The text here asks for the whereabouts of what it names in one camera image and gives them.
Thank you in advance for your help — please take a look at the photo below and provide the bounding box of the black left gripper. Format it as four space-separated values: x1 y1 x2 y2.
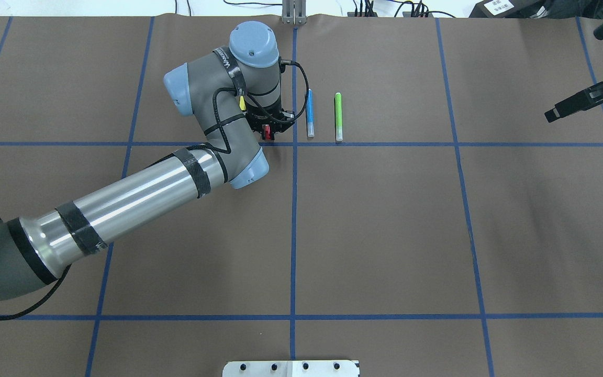
245 107 295 141

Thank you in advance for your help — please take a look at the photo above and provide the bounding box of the red marker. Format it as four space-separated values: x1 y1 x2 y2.
261 124 275 141

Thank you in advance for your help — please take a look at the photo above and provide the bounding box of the blue marker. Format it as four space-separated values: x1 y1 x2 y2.
306 89 315 138

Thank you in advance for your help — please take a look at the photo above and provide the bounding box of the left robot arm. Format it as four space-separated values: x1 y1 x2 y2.
0 20 294 301

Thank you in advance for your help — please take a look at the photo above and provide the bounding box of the green marker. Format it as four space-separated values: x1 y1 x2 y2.
333 92 344 143

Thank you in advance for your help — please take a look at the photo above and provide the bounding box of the aluminium frame post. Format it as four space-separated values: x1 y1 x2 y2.
282 0 308 26

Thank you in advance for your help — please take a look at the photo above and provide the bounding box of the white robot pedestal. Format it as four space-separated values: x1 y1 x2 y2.
222 360 361 376

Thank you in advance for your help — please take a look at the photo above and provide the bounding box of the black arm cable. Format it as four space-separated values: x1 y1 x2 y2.
0 60 310 321

